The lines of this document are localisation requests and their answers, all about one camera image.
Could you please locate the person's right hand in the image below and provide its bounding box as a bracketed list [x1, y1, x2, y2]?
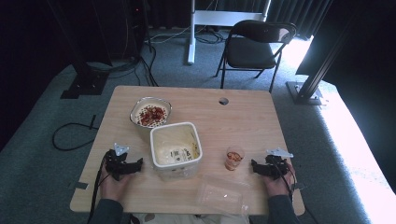
[262, 162, 297, 198]

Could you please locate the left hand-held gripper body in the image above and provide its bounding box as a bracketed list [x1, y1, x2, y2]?
[104, 143, 131, 182]

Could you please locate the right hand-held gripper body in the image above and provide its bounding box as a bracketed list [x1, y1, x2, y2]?
[265, 147, 294, 181]

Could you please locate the person's left hand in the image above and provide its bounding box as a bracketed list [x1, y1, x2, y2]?
[99, 169, 133, 203]

